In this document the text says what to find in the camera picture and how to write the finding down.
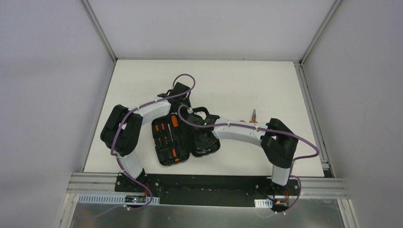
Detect black plastic tool case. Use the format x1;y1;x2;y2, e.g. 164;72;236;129
152;114;219;166

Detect large orange black screwdriver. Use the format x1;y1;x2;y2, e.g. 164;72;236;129
170;114;180;143

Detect orange handled pliers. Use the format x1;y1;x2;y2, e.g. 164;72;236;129
250;109;258;124

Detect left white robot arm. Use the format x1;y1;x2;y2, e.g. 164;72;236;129
100;82;193;192

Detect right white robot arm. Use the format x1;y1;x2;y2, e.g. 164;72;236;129
178;104;299;195

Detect flat screwdriver in case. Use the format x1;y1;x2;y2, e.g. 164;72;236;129
167;124;180;162

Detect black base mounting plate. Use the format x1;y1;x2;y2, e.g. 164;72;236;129
115;174;299;208

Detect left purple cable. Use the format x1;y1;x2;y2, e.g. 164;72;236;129
109;73;196;211

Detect purple cable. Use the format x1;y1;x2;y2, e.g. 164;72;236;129
109;73;196;211
177;104;320;215

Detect right white cable duct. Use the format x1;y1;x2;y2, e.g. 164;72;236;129
254;199;273;209

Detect white cable duct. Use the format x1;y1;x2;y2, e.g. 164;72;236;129
77;194;160;205
254;199;273;209

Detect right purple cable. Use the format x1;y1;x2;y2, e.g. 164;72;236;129
177;104;320;215

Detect left white cable duct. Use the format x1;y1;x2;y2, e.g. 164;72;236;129
77;194;160;205

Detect aluminium frame rail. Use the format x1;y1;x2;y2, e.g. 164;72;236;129
67;172;351;200

